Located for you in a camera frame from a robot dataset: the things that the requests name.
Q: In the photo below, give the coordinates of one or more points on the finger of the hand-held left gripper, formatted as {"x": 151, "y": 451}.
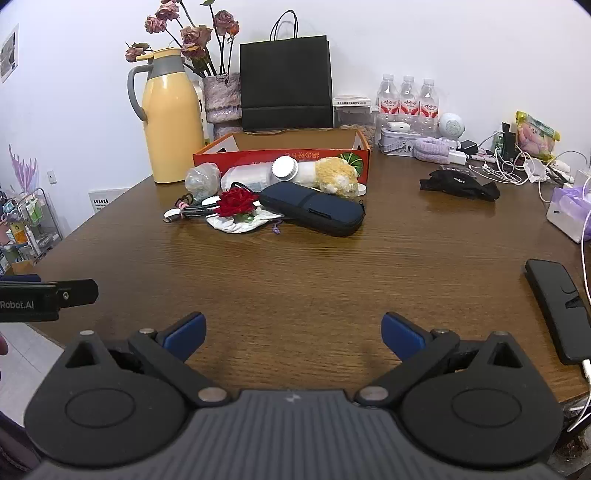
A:
{"x": 21, "y": 278}
{"x": 78, "y": 292}

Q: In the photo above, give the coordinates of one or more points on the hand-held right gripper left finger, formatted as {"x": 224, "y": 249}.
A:
{"x": 187, "y": 334}

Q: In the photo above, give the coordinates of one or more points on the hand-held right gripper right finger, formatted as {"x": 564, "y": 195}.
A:
{"x": 401, "y": 337}

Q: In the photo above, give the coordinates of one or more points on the red fabric rose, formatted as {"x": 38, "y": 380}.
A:
{"x": 236, "y": 202}

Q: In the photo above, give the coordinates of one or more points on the dark blue zip pouch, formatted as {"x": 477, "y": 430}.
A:
{"x": 314, "y": 210}

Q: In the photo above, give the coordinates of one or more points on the red cardboard box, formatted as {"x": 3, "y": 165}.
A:
{"x": 217, "y": 159}

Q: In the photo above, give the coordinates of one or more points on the white jar with ribbed lid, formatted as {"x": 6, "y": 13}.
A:
{"x": 277, "y": 171}

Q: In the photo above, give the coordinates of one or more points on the person's left hand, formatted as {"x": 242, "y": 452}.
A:
{"x": 2, "y": 346}

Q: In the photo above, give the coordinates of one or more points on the white sock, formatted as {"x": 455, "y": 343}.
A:
{"x": 235, "y": 225}

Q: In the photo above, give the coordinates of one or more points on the person's dark purple clothing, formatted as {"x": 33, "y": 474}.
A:
{"x": 14, "y": 443}

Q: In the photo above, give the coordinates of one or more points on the small white round lid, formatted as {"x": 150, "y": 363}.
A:
{"x": 362, "y": 189}

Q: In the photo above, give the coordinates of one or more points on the black smartphone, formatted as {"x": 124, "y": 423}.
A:
{"x": 556, "y": 309}

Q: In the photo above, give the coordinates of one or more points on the dark calculator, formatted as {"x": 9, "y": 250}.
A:
{"x": 457, "y": 171}

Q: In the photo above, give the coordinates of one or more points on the white power adapter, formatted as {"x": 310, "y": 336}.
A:
{"x": 457, "y": 158}

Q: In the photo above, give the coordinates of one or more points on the purple rolled towel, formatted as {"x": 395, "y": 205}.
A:
{"x": 434, "y": 148}

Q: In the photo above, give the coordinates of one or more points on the silver tin box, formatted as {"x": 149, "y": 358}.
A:
{"x": 399, "y": 144}

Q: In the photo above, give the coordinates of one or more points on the yellow thermos jug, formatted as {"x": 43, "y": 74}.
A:
{"x": 173, "y": 120}

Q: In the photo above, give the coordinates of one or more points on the black power adapter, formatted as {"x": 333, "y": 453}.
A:
{"x": 471, "y": 146}

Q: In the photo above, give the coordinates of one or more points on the white earbuds case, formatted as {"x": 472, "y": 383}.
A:
{"x": 397, "y": 126}

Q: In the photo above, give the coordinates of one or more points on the purple tissue box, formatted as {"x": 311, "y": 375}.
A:
{"x": 572, "y": 212}

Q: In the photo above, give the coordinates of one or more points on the white round speaker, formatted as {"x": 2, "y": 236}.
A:
{"x": 451, "y": 124}

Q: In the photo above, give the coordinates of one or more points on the white drink carton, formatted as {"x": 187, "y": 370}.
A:
{"x": 201, "y": 106}

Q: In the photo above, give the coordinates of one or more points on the black upright device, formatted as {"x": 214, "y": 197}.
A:
{"x": 509, "y": 141}

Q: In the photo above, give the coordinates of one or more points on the clear plastic lidded container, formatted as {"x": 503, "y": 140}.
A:
{"x": 353, "y": 113}

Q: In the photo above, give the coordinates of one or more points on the purple ceramic vase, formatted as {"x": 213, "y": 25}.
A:
{"x": 224, "y": 99}

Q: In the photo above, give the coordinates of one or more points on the yellow and pink snack bag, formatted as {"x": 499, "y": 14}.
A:
{"x": 535, "y": 134}

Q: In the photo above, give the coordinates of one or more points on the black paper bag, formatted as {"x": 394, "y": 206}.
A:
{"x": 286, "y": 85}

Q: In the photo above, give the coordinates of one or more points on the dried rose bouquet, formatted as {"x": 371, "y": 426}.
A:
{"x": 194, "y": 37}

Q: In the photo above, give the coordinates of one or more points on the white wall vent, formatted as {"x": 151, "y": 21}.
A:
{"x": 106, "y": 201}

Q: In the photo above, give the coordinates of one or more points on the wall socket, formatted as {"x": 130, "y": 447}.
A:
{"x": 51, "y": 177}

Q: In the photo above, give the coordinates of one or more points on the purple flower wall decoration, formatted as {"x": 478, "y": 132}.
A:
{"x": 23, "y": 168}

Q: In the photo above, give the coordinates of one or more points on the wall poster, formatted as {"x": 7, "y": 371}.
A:
{"x": 8, "y": 55}

